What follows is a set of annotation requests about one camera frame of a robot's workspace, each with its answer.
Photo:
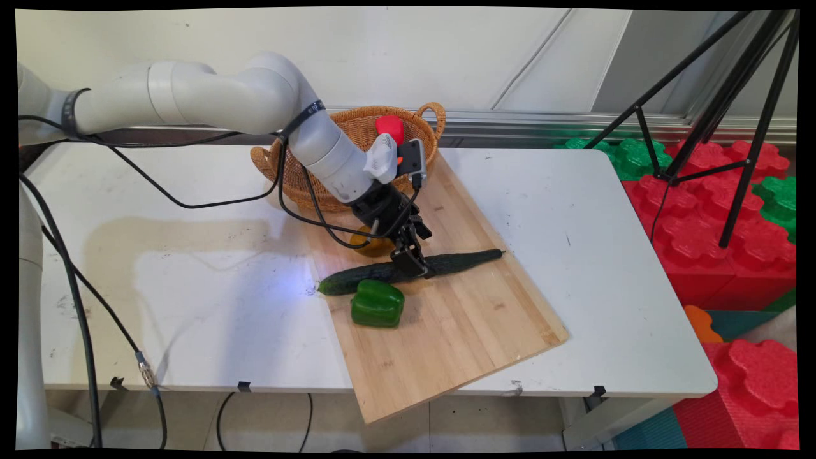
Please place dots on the yellow-brown potato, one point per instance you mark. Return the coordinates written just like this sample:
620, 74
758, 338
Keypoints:
370, 247

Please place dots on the green foam block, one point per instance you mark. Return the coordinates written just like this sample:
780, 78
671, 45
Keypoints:
778, 201
631, 159

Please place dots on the white table leg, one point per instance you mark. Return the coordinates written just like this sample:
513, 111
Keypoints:
605, 424

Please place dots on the orange foam piece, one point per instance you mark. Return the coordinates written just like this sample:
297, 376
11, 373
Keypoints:
700, 324

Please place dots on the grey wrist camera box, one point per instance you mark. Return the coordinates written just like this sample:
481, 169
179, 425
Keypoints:
411, 158

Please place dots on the woven wicker basket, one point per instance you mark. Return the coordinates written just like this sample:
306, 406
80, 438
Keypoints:
357, 127

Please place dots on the teal foam mat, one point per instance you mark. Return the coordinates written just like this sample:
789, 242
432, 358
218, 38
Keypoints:
746, 322

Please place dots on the wooden cutting board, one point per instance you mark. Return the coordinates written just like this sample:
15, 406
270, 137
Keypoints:
459, 331

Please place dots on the black tripod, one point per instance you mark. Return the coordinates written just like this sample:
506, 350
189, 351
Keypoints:
739, 76

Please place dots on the large red foam block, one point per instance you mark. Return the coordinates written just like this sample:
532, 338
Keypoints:
695, 242

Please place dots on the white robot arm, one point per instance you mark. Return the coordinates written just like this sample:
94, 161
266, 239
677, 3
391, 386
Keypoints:
223, 95

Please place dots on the white printed camera mount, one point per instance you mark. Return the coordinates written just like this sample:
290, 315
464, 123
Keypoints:
382, 159

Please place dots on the metal wall rail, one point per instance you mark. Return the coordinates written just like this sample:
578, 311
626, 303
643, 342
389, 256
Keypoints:
574, 126

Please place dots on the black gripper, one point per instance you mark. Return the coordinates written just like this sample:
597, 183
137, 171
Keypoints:
386, 210

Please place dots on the dark green cucumber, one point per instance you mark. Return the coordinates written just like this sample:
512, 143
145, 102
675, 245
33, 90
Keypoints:
465, 260

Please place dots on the red-orange bell pepper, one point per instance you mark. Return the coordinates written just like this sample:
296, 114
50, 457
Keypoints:
390, 129

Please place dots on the green bell pepper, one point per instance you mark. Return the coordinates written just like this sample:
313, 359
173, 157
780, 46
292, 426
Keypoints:
377, 305

